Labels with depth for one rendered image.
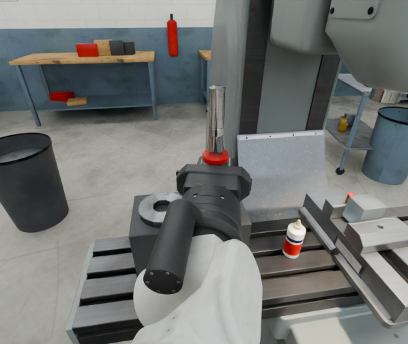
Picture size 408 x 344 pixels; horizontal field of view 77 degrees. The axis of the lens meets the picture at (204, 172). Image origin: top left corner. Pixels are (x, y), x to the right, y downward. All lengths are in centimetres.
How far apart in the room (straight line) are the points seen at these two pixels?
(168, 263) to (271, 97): 72
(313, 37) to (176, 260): 48
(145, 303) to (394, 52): 44
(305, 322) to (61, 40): 467
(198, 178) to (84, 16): 443
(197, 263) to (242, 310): 6
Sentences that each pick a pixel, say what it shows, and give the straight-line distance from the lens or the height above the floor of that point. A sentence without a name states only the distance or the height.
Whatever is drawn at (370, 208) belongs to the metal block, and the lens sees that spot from 69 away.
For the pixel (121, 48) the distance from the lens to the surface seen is 413.
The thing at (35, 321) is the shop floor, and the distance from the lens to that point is 184.
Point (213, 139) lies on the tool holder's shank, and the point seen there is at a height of 124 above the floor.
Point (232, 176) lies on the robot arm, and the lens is 40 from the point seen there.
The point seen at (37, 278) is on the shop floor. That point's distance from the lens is 202.
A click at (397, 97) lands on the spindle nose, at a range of 56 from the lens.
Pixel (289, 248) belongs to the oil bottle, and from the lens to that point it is 67.
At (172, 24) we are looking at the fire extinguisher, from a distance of 446.
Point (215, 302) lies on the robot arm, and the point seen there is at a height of 124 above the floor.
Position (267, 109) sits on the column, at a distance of 88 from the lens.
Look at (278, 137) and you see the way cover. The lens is 92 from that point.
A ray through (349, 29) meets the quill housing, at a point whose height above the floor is 139.
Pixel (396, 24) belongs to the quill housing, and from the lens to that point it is 45.
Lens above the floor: 141
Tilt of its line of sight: 32 degrees down
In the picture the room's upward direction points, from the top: straight up
